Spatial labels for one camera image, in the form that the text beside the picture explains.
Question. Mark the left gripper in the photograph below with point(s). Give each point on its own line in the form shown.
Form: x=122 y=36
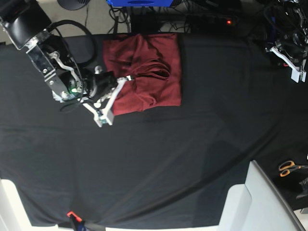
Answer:
x=283 y=52

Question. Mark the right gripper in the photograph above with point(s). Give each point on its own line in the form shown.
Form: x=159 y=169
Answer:
x=101 y=91

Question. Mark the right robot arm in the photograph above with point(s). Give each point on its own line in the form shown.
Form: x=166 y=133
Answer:
x=28 y=27

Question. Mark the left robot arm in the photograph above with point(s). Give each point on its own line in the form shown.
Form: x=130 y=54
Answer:
x=287 y=33

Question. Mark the blue box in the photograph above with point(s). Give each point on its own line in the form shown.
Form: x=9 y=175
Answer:
x=140 y=3

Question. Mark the black round lamp base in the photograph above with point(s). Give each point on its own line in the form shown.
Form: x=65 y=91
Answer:
x=73 y=5

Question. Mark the black table cloth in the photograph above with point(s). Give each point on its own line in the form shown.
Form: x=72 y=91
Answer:
x=164 y=168

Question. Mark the blue clamp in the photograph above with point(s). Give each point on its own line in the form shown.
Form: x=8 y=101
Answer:
x=76 y=222

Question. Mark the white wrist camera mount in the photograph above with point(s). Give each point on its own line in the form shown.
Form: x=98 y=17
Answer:
x=298 y=76

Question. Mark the yellow handled scissors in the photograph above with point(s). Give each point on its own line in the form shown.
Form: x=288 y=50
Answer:
x=288 y=167

